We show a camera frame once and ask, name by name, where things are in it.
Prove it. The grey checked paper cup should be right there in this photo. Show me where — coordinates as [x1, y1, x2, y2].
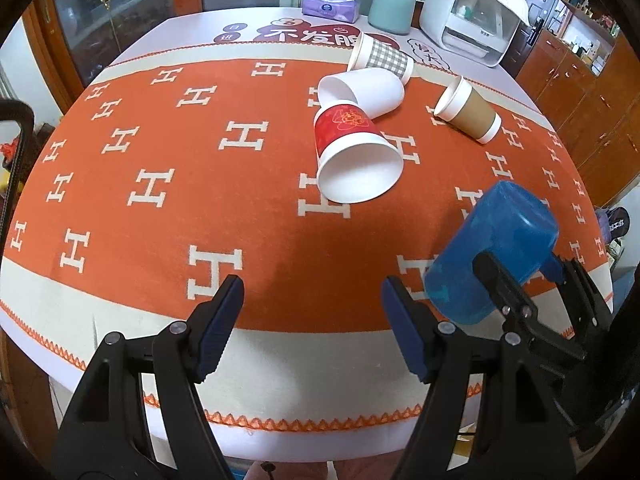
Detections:
[347, 32, 414, 84]

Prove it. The teal ceramic canister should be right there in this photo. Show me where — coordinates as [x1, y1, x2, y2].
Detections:
[368, 0, 416, 35]

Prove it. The orange H-pattern tablecloth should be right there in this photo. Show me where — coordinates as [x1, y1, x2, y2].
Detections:
[1, 44, 613, 434]

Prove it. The purple tissue box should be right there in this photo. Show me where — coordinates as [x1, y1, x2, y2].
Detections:
[302, 0, 360, 24]

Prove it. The blue plastic cup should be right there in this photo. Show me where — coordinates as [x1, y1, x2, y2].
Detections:
[423, 181, 559, 325]

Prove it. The wooden cabinet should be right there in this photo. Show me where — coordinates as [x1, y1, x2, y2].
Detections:
[502, 0, 639, 206]

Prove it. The red and white paper cup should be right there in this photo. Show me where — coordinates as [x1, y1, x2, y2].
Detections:
[314, 100, 404, 205]

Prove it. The white countertop appliance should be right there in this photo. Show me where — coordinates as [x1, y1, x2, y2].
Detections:
[419, 0, 529, 67]

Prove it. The brown sleeve paper cup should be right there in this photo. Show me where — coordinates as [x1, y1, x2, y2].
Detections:
[434, 76, 501, 144]

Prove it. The plain white paper cup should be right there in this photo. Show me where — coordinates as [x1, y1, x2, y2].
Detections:
[318, 67, 405, 119]

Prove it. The white printed table mat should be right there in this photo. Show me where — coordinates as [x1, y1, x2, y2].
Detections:
[115, 6, 528, 102]

